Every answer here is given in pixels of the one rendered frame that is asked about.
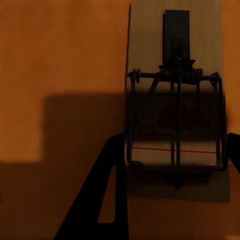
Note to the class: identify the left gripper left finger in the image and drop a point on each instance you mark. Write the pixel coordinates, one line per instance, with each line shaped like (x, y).
(81, 221)

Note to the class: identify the mousetrap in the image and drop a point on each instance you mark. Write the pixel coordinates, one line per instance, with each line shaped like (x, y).
(175, 127)

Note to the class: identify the cabinet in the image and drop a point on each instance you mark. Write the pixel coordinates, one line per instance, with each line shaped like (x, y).
(63, 86)

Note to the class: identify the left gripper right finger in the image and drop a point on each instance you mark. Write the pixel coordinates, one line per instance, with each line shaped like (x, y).
(234, 149)

